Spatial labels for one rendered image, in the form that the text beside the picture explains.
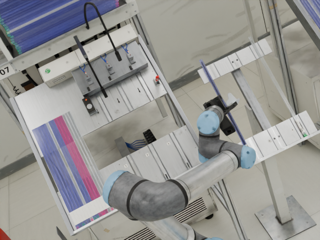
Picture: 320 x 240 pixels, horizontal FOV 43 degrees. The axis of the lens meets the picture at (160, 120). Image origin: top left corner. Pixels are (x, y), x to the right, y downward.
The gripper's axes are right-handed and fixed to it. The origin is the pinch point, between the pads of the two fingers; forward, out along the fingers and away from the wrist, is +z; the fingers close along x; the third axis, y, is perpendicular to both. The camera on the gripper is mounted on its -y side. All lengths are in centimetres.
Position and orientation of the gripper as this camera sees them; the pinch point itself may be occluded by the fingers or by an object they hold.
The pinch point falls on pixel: (224, 108)
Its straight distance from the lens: 174.7
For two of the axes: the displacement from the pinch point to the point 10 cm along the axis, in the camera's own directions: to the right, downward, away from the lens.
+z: 3.0, -2.3, 9.3
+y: -5.2, -8.5, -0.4
